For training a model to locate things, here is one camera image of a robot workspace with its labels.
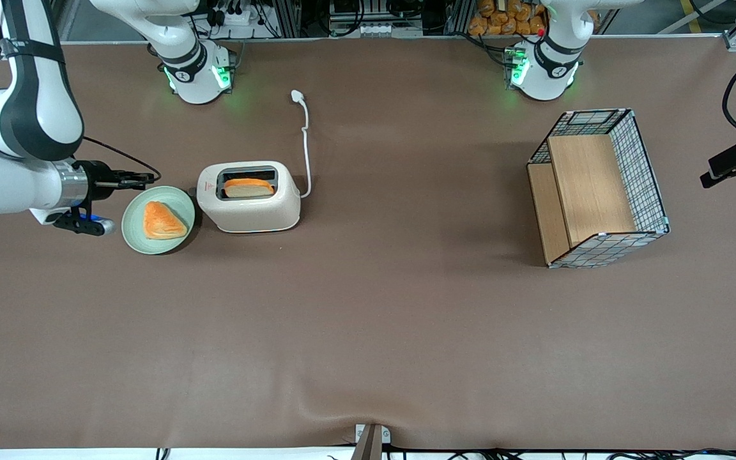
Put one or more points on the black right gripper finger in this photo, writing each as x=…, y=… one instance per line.
x=133, y=176
x=131, y=185

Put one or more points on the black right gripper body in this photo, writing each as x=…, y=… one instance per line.
x=99, y=177

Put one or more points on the cream white toaster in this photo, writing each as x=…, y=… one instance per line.
x=253, y=214

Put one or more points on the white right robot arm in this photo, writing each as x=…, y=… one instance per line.
x=36, y=115

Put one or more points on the pale green round plate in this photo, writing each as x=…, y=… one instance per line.
x=135, y=230

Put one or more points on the triangular golden pastry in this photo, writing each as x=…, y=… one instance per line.
x=162, y=222

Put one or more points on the bread slice with brown crust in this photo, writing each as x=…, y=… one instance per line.
x=248, y=188

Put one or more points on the white power strip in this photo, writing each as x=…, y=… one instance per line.
x=235, y=14

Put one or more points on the bag of orange bread rolls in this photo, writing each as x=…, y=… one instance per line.
x=505, y=18

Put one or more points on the grey metal table bracket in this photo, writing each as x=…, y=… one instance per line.
x=372, y=441

